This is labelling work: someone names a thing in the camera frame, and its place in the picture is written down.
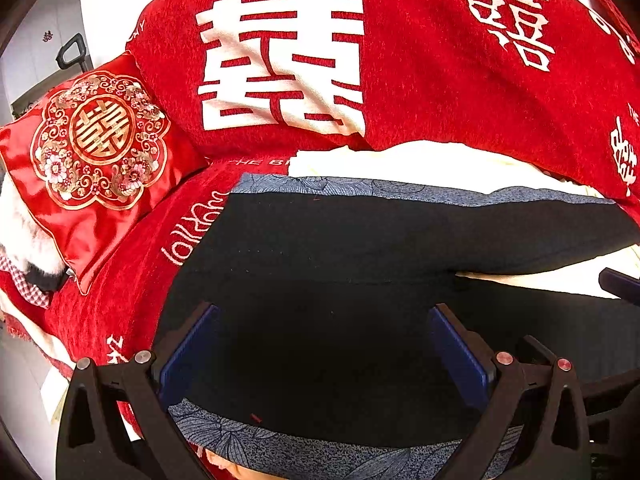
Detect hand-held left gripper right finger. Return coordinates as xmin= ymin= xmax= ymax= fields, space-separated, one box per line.
xmin=427 ymin=302 xmax=593 ymax=480

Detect red checkered cloth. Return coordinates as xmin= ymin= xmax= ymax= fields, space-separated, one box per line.
xmin=0 ymin=252 xmax=52 ymax=311

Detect red blanket with white characters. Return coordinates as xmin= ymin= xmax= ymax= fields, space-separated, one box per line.
xmin=0 ymin=0 xmax=640 ymax=441

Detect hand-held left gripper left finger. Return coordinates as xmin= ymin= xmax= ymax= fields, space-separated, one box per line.
xmin=55 ymin=302 xmax=223 ymax=480

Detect black trolley handle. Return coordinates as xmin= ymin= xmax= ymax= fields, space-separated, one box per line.
xmin=55 ymin=32 xmax=88 ymax=72

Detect white fluffy cushion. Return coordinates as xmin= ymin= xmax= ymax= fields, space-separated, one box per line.
xmin=0 ymin=175 xmax=66 ymax=277

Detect black pants with patterned lining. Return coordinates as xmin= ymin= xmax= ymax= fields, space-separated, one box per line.
xmin=155 ymin=172 xmax=640 ymax=480

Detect cream cloth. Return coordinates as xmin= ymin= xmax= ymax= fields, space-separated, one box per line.
xmin=287 ymin=140 xmax=640 ymax=291

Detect red embroidered cushion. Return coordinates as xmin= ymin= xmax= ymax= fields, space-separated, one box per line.
xmin=0 ymin=50 xmax=208 ymax=296

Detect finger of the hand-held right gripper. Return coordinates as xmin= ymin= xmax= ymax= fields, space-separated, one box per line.
xmin=598 ymin=267 xmax=640 ymax=307

